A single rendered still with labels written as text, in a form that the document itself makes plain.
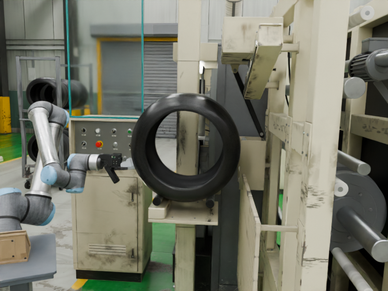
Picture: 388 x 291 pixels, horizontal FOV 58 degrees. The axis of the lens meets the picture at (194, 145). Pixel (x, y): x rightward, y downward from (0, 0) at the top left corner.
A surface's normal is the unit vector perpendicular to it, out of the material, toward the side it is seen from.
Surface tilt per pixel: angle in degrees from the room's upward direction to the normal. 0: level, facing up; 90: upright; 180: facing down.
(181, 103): 79
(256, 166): 90
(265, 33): 72
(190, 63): 90
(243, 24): 90
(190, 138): 90
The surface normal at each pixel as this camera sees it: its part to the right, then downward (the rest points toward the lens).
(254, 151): -0.07, 0.15
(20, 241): 0.34, 0.15
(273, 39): -0.06, -0.16
